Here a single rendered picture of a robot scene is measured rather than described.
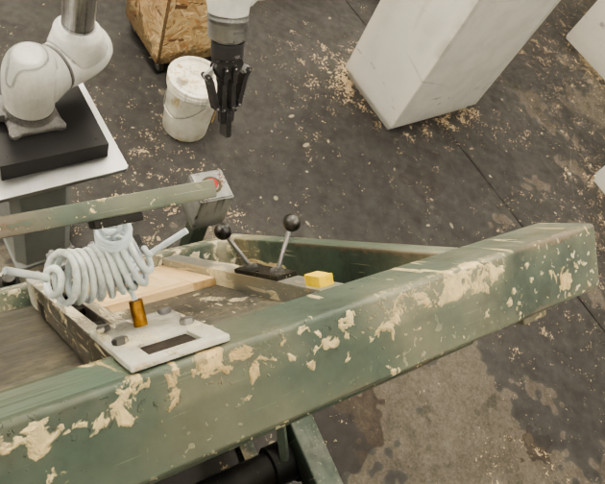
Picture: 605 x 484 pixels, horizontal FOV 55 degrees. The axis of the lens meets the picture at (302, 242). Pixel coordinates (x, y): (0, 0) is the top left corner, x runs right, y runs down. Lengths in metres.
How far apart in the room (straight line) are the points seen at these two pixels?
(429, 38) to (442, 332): 2.92
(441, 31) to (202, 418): 3.09
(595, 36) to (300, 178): 3.47
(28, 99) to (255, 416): 1.56
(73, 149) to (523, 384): 2.52
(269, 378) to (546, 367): 3.04
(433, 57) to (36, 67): 2.27
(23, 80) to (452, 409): 2.36
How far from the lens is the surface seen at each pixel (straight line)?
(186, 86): 3.06
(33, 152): 2.09
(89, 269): 0.66
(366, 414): 2.84
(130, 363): 0.56
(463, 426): 3.09
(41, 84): 1.98
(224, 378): 0.58
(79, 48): 2.04
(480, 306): 0.78
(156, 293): 1.38
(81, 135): 2.14
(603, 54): 5.99
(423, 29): 3.58
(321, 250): 1.42
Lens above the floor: 2.45
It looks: 52 degrees down
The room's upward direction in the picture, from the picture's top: 33 degrees clockwise
